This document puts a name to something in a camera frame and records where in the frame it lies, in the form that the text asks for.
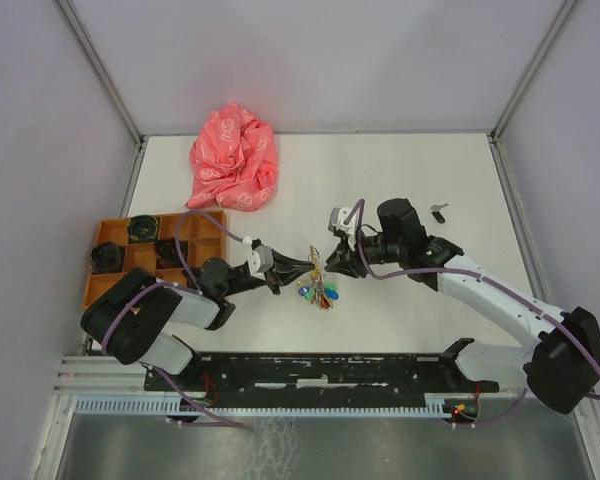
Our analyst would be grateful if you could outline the black rosette top tray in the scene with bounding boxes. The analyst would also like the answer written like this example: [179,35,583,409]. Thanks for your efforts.
[126,215,160,244]

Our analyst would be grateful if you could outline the key with black fob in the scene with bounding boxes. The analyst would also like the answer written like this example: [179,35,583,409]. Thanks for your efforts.
[430,203,448,224]

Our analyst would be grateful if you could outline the keyring bunch with colourful tags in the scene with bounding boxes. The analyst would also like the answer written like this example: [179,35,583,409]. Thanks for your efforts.
[297,245,339,311]

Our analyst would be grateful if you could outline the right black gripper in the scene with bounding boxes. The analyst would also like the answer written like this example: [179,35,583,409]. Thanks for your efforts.
[324,225,404,280]

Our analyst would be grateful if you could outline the crumpled pink cloth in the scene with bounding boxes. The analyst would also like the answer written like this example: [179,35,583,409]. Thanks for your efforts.
[186,103,279,212]

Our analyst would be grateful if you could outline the aluminium frame post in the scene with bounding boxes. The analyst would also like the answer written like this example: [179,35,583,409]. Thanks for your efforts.
[52,0,143,145]
[489,0,581,139]

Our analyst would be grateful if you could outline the white slotted cable duct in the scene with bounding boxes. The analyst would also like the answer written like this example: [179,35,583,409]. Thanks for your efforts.
[73,392,456,415]

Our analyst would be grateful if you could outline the purple cable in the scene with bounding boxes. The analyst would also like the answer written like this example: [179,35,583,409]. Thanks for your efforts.
[100,209,254,430]
[344,198,600,430]

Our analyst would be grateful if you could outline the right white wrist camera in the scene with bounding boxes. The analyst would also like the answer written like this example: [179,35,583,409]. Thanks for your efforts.
[328,207,358,250]

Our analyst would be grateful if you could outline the left aluminium frame post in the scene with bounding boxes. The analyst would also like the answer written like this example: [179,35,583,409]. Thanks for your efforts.
[52,0,143,145]

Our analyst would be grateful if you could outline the black rosette left tray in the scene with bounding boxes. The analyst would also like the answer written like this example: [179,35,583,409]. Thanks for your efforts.
[90,241,124,274]

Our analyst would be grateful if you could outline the black rosette tray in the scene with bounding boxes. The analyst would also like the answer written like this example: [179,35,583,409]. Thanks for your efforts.
[126,215,160,244]
[153,237,188,269]
[90,241,124,274]

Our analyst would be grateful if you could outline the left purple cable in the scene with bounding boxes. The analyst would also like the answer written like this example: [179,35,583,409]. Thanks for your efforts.
[100,209,254,430]

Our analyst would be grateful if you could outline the wooden compartment tray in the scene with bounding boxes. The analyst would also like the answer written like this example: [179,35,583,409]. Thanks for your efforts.
[83,210,227,308]

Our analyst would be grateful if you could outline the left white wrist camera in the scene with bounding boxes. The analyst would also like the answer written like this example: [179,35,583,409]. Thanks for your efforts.
[242,236,274,279]

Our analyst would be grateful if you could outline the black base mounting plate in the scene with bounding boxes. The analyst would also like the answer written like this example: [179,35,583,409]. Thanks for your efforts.
[171,352,499,410]

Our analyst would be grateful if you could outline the black rosette middle tray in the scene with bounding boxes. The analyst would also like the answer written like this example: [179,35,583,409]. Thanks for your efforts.
[153,237,188,269]

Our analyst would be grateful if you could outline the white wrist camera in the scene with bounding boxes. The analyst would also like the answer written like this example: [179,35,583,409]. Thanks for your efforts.
[328,207,358,250]
[242,236,274,279]

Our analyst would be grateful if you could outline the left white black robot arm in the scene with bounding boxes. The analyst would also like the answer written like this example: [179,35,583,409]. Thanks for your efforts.
[80,245,314,390]

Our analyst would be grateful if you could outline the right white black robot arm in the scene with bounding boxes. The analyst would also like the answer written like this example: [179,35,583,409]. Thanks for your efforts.
[325,198,600,414]

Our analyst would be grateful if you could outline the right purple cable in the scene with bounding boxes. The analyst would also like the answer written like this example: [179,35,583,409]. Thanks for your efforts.
[344,198,600,430]

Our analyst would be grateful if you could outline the right aluminium frame post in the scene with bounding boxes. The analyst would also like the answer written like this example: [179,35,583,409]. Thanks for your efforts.
[489,0,581,139]

